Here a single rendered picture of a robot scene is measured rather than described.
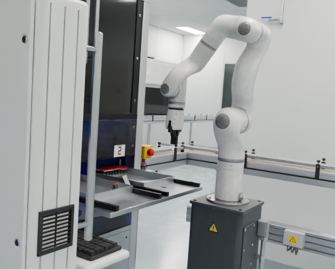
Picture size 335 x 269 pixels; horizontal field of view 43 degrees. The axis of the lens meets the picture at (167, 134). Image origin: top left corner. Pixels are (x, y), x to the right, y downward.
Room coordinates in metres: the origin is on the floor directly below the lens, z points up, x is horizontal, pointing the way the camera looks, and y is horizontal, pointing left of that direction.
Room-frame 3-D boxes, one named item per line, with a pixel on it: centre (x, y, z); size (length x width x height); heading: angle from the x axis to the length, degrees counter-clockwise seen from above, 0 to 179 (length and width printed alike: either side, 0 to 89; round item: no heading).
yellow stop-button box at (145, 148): (2.38, 0.13, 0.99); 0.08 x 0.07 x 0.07; 57
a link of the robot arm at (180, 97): (2.05, -0.03, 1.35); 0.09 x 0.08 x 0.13; 147
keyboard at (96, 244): (1.40, 0.33, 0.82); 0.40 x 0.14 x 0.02; 55
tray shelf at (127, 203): (1.92, 0.20, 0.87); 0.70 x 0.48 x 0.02; 147
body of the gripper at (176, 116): (2.06, -0.04, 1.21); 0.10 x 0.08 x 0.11; 147
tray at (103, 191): (1.82, 0.35, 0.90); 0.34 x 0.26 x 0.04; 57
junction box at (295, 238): (2.53, -0.82, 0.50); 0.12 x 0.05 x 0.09; 57
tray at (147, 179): (2.10, 0.16, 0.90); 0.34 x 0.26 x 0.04; 57
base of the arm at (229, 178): (1.89, -0.29, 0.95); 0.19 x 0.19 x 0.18
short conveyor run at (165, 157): (2.69, 0.09, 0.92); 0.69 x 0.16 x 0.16; 147
